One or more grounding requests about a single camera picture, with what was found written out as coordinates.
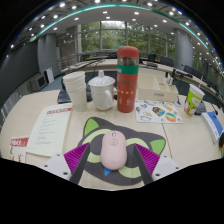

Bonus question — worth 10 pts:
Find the group of dark office chairs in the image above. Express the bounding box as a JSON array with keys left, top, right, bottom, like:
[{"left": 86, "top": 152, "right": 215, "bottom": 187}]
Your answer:
[{"left": 79, "top": 49, "right": 224, "bottom": 101}]

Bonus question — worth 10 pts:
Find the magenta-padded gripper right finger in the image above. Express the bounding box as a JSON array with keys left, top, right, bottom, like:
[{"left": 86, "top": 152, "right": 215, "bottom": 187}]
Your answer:
[{"left": 133, "top": 143, "right": 182, "bottom": 186}]

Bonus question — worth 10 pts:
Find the green and white paper cup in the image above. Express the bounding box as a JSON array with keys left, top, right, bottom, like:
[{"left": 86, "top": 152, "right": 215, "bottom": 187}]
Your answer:
[{"left": 183, "top": 83, "right": 206, "bottom": 117}]

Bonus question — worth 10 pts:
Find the white cardboard box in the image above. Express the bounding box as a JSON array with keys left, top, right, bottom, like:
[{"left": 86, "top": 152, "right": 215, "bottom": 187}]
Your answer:
[{"left": 137, "top": 73, "right": 179, "bottom": 103}]

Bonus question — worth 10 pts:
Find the colourful sticker sheet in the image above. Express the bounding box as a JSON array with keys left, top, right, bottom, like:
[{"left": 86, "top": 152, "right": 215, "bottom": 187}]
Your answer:
[{"left": 134, "top": 99, "right": 185, "bottom": 125}]

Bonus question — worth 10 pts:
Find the stack of white paper cups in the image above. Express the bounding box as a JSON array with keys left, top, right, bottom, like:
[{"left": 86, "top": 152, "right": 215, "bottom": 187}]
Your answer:
[{"left": 62, "top": 70, "right": 88, "bottom": 112}]

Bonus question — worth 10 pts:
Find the pink computer mouse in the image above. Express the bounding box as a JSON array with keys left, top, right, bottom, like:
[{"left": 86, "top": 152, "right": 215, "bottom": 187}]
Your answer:
[{"left": 100, "top": 130, "right": 128, "bottom": 171}]

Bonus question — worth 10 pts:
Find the blue and white book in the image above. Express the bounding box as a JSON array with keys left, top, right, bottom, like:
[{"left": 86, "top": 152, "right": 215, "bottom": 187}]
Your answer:
[{"left": 200, "top": 110, "right": 224, "bottom": 144}]

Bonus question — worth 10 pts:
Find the red bottle with green band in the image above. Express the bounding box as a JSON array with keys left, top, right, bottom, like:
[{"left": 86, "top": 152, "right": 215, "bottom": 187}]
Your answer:
[{"left": 116, "top": 45, "right": 140, "bottom": 114}]

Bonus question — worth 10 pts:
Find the white printed paper sheet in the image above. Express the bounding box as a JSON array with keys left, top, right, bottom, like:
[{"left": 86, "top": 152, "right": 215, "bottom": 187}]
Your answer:
[{"left": 25, "top": 103, "right": 74, "bottom": 158}]

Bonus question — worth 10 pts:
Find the group of ceiling lights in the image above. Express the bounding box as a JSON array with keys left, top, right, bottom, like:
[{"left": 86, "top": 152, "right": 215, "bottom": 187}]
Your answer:
[{"left": 9, "top": 0, "right": 224, "bottom": 78}]

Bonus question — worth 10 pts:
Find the white lidded ceramic mug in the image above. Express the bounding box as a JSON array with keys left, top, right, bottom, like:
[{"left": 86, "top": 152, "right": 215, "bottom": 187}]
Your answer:
[{"left": 88, "top": 69, "right": 116, "bottom": 112}]

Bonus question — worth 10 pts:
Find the grey floor cabinet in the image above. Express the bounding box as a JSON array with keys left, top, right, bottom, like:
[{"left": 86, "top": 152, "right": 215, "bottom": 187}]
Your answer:
[{"left": 29, "top": 72, "right": 48, "bottom": 93}]

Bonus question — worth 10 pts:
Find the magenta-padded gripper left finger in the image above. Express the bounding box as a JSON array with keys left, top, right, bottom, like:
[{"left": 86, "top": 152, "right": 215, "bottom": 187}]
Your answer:
[{"left": 42, "top": 142, "right": 92, "bottom": 185}]

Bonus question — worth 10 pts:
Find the white standing panel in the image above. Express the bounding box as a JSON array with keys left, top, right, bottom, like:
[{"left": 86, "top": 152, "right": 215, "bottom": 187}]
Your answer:
[{"left": 44, "top": 67, "right": 55, "bottom": 84}]

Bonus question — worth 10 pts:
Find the black green cat-face mouse pad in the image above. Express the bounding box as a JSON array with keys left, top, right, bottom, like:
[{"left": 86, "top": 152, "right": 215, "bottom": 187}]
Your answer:
[{"left": 75, "top": 116, "right": 167, "bottom": 186}]

